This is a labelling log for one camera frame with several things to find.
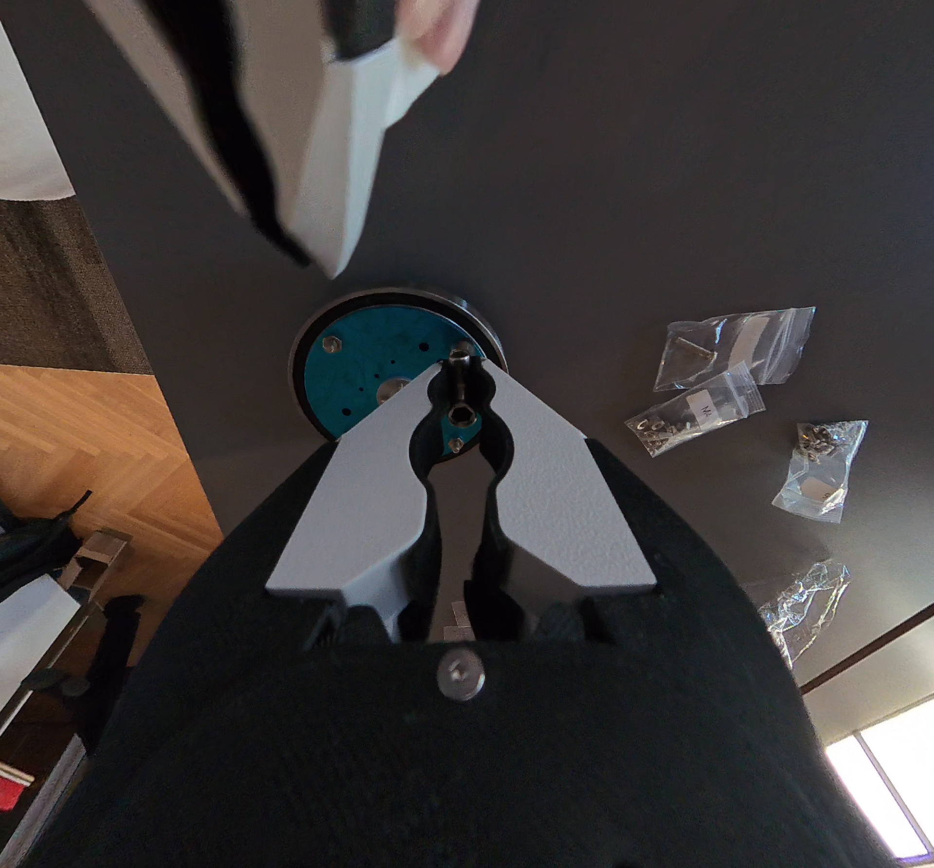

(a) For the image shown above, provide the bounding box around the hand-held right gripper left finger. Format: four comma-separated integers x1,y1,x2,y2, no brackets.
266,364,446,624

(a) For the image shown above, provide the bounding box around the clear plastic parts bag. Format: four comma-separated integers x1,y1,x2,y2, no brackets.
624,362,767,460
653,306,818,395

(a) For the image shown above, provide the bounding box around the large window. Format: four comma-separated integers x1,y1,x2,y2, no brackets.
823,699,934,863

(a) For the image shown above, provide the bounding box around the clear bag of dark screws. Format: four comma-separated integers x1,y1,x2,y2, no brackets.
771,419,871,526

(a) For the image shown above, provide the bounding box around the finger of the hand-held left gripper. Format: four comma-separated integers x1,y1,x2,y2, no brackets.
44,0,313,268
217,0,446,279

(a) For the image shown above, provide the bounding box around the person's white t-shirt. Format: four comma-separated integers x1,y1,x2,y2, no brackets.
0,21,75,202

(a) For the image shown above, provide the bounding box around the crumpled clear plastic wrap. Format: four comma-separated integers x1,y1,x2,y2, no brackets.
757,559,852,669

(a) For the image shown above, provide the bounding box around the small cardboard box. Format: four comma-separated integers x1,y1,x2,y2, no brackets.
57,527,134,600

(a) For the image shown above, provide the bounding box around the black bag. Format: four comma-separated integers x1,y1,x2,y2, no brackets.
0,490,94,592

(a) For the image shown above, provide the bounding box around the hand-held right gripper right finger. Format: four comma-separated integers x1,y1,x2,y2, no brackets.
478,359,658,590

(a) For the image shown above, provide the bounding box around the blue disc with black rim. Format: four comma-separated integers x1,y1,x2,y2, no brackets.
289,288,509,462

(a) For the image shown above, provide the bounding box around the metal cross socket wrench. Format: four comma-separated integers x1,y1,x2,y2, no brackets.
447,344,480,430

